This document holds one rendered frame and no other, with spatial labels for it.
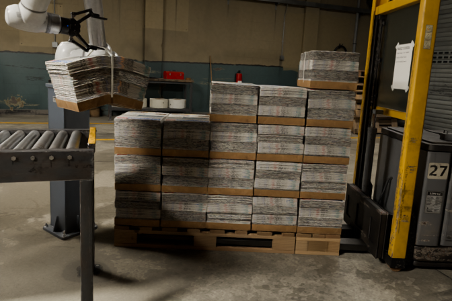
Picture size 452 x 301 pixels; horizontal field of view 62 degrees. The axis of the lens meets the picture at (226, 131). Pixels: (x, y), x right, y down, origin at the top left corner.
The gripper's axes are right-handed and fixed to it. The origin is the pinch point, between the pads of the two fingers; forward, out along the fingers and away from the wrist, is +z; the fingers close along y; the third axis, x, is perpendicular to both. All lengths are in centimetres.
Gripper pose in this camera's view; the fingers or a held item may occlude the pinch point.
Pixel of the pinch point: (102, 33)
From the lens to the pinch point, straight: 199.1
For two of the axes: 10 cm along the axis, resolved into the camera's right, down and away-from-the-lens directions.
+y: -1.3, 9.8, 1.3
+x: 6.4, 1.9, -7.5
